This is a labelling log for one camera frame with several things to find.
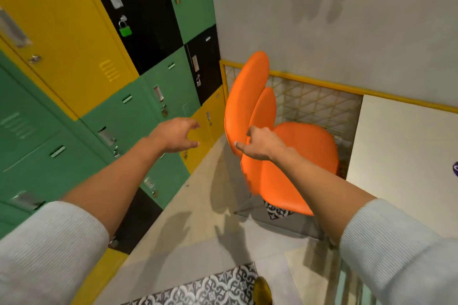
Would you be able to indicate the person's right hand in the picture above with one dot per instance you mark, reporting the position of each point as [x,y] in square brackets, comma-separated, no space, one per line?
[264,145]

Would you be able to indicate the person's left hand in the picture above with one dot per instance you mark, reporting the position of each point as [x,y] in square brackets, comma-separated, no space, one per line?
[171,135]

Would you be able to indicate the person's left thumb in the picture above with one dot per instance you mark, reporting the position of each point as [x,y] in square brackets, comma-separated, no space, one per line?
[189,144]

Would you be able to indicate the person's right thumb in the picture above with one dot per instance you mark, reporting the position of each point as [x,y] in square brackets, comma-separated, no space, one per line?
[245,148]

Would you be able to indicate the person's right forearm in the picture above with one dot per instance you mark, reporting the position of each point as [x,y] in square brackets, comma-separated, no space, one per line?
[322,194]

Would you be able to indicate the person's left forearm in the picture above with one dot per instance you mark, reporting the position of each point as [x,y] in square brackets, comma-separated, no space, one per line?
[114,183]

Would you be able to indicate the orange upholstered chair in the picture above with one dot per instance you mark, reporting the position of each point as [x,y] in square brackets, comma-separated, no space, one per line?
[300,158]

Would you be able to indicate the silver padlock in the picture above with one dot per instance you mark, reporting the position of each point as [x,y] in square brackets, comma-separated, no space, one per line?
[198,81]

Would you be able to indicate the green padlock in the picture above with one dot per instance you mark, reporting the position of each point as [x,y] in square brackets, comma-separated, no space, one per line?
[125,29]

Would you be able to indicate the golden shoe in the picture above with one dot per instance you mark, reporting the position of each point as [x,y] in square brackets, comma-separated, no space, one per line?
[263,291]

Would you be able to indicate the bank of colourful metal lockers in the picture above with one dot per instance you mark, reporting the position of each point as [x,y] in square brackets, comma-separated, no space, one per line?
[71,47]

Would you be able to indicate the white table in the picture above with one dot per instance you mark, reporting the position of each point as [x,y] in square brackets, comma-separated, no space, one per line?
[404,158]

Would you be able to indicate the light grey sweater sleeve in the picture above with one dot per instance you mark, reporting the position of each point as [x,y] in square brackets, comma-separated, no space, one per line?
[46,254]
[400,254]

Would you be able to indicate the purple object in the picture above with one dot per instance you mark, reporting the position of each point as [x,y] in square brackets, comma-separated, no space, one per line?
[455,169]

